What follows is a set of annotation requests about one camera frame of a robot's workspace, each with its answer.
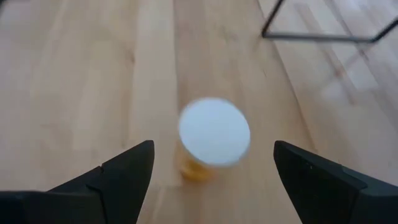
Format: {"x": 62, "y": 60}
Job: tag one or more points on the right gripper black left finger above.
{"x": 118, "y": 193}

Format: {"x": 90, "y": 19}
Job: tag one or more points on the wooden shelf with black frame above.
{"x": 311, "y": 37}

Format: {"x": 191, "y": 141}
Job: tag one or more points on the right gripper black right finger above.
{"x": 320, "y": 193}

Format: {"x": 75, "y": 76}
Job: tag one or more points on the orange medicine bottle white cap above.
{"x": 214, "y": 130}

